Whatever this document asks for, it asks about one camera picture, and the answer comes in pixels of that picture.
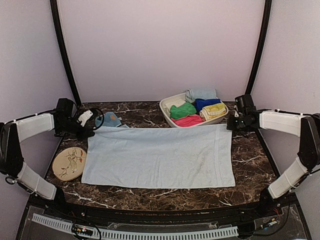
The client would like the white slotted cable duct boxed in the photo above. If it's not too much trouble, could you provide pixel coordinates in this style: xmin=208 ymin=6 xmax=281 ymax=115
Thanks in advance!
xmin=31 ymin=213 xmax=239 ymax=240

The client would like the black front rail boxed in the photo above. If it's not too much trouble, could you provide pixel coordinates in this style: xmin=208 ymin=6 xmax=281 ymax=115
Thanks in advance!
xmin=49 ymin=194 xmax=298 ymax=226

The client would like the round bird painted plate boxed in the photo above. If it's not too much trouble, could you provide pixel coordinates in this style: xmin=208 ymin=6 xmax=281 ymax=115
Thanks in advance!
xmin=52 ymin=147 xmax=87 ymax=182

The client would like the blue patterned cartoon towel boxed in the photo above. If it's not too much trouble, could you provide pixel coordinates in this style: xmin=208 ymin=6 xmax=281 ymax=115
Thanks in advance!
xmin=95 ymin=112 xmax=129 ymax=128

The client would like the rolled light blue towel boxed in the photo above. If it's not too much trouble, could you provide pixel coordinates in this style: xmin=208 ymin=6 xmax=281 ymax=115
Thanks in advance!
xmin=185 ymin=88 xmax=217 ymax=103

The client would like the right black frame post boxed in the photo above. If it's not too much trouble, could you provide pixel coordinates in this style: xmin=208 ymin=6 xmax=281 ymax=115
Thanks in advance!
xmin=244 ymin=0 xmax=273 ymax=95

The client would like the white plastic basin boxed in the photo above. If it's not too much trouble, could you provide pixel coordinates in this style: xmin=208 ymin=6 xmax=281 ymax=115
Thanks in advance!
xmin=159 ymin=92 xmax=229 ymax=128

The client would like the dark blue rolled towel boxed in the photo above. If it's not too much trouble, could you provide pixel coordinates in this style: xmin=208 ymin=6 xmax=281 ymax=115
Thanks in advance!
xmin=194 ymin=98 xmax=221 ymax=112

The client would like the cream folded towel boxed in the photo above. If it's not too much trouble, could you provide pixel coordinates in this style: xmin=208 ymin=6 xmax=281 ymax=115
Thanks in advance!
xmin=164 ymin=99 xmax=186 ymax=114

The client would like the pink folded towel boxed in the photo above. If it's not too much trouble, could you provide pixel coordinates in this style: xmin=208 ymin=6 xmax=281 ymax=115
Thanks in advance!
xmin=171 ymin=114 xmax=203 ymax=128

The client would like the black frame post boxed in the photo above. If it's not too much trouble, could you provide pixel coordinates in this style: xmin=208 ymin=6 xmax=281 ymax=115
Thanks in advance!
xmin=244 ymin=0 xmax=273 ymax=95
xmin=49 ymin=0 xmax=82 ymax=107

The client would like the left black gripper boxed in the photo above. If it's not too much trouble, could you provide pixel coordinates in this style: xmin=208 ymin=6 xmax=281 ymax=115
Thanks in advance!
xmin=56 ymin=118 xmax=95 ymax=142

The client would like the yellow white rolled towel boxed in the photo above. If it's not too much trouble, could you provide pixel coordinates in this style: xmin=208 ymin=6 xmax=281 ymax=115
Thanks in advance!
xmin=199 ymin=103 xmax=227 ymax=121

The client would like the left black frame post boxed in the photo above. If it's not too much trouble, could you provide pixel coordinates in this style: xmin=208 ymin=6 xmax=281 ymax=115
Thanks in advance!
xmin=49 ymin=0 xmax=82 ymax=107

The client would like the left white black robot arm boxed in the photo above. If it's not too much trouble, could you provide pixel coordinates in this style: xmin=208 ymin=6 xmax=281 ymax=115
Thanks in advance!
xmin=0 ymin=98 xmax=95 ymax=218

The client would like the green folded towel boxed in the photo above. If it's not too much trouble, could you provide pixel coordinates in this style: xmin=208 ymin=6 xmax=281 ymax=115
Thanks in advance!
xmin=170 ymin=102 xmax=197 ymax=120

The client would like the large light blue towel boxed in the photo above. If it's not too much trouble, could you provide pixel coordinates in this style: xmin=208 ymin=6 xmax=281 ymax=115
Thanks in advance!
xmin=81 ymin=124 xmax=236 ymax=189

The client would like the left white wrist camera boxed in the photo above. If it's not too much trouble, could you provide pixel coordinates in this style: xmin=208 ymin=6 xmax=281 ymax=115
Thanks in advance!
xmin=77 ymin=110 xmax=93 ymax=127

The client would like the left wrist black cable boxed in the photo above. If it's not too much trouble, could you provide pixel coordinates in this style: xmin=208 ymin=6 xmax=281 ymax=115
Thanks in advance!
xmin=87 ymin=107 xmax=105 ymax=132

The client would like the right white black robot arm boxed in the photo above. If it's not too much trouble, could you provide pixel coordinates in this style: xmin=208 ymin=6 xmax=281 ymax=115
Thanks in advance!
xmin=227 ymin=108 xmax=320 ymax=217

